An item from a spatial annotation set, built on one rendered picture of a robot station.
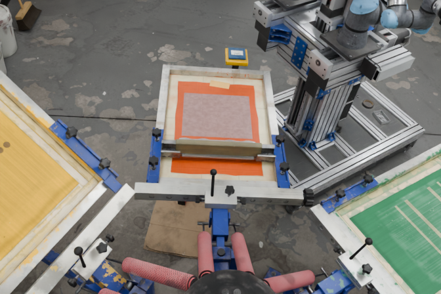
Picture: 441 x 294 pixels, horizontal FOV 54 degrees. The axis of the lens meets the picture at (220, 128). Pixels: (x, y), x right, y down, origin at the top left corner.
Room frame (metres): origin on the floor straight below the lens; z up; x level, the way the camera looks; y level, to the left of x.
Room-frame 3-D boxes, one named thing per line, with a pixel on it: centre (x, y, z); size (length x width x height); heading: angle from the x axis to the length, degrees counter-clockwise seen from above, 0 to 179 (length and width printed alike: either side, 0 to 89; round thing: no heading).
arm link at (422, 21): (1.64, -0.77, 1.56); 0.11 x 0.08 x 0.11; 103
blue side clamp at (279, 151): (1.25, -0.28, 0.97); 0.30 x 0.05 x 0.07; 6
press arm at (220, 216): (0.90, -0.04, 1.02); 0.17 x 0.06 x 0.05; 6
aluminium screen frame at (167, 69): (1.46, 0.02, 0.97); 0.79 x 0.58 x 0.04; 6
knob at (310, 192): (1.05, -0.38, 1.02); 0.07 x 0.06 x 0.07; 6
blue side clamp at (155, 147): (1.19, 0.27, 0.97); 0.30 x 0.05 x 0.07; 6
